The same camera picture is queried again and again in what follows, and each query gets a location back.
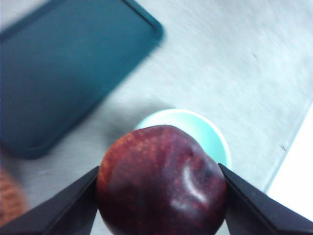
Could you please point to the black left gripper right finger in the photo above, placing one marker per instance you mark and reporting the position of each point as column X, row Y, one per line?
column 264, row 213

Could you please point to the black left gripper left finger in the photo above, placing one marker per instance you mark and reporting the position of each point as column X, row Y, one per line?
column 53, row 215

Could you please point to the teal ribbed bowl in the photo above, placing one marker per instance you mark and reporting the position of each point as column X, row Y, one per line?
column 210, row 137

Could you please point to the dark red plum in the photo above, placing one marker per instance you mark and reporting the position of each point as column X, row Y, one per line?
column 156, row 181

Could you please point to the brown wicker basket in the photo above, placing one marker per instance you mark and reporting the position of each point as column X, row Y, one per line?
column 9, row 195

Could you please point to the black rectangular tray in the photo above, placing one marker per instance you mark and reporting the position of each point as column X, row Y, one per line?
column 68, row 73

